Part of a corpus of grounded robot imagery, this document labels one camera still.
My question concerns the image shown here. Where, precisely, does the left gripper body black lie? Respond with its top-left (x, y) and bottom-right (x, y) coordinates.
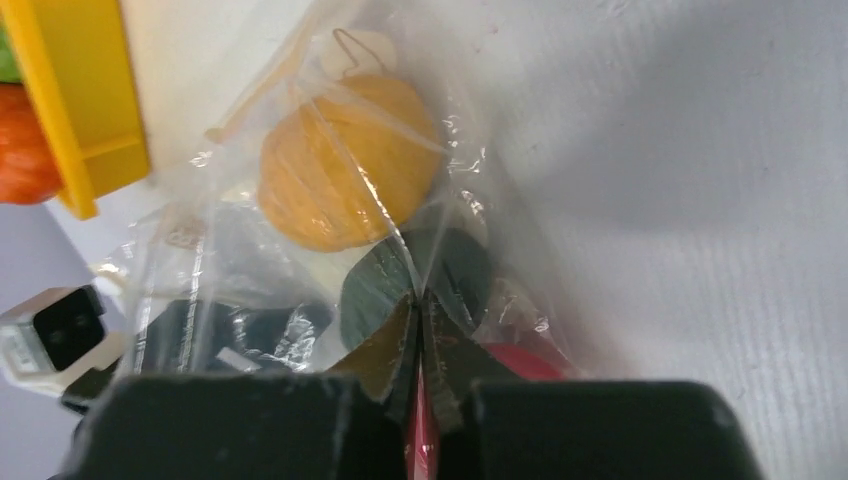
top-left (59, 299), bottom-right (334, 414)

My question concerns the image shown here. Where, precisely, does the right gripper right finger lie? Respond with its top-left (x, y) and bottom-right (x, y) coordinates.
top-left (421, 291), bottom-right (521, 431)

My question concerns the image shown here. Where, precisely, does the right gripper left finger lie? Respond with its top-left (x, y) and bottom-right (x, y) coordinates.
top-left (329, 294), bottom-right (421, 424)

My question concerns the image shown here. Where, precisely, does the dark green vegetable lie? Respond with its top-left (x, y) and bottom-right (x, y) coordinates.
top-left (339, 227), bottom-right (494, 350)

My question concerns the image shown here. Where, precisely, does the clear zip top bag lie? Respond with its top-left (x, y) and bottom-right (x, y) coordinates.
top-left (99, 1), bottom-right (586, 379)

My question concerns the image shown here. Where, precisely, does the yellow orange potato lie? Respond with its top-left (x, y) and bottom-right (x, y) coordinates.
top-left (257, 74), bottom-right (443, 252)

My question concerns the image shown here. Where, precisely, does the orange pumpkin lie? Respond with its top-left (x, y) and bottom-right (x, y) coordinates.
top-left (1, 83), bottom-right (63, 205)

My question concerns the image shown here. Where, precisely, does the red apple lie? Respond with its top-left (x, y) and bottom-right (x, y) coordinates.
top-left (483, 343), bottom-right (568, 381)

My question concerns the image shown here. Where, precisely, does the green cabbage ball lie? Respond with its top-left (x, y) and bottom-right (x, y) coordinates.
top-left (0, 27), bottom-right (23, 84)

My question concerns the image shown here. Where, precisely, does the yellow plastic tray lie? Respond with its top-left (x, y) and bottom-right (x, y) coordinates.
top-left (1, 1), bottom-right (151, 220)

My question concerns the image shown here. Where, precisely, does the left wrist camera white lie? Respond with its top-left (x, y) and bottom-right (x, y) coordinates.
top-left (1, 285), bottom-right (126, 398)

